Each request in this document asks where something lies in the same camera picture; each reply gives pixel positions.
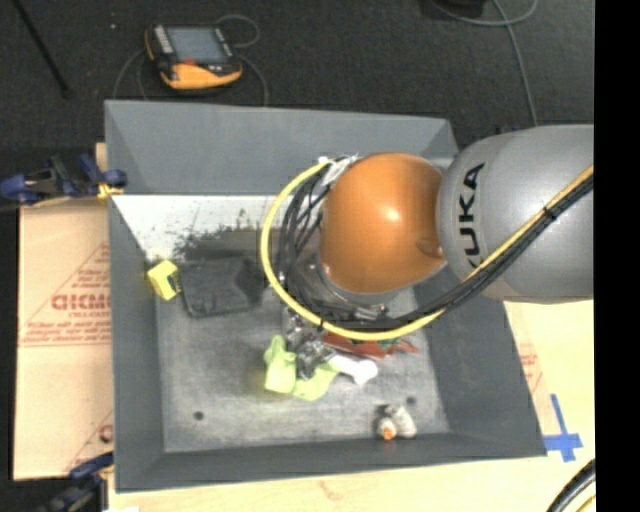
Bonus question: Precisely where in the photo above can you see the yellow-green cloth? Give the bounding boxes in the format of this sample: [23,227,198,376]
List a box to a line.
[262,334,342,403]

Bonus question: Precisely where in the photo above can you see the white rounded object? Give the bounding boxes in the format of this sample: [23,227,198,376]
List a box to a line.
[329,353,380,386]

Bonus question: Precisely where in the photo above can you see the red-brown flat block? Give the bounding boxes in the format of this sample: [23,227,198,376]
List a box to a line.
[321,331,420,359]

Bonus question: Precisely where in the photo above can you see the grey metal bin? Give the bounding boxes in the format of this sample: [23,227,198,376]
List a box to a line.
[103,99,548,492]

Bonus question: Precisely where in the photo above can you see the dark green flat block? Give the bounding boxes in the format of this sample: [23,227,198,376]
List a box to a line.
[176,256,267,319]

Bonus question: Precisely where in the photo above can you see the grey and orange toy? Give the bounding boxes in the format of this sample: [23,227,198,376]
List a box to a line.
[374,403,418,442]

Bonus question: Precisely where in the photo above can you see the yellow sponge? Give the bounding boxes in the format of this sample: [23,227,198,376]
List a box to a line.
[145,258,182,302]

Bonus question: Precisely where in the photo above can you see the brown cardboard board red print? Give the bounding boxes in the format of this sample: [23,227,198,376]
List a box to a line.
[11,193,117,482]

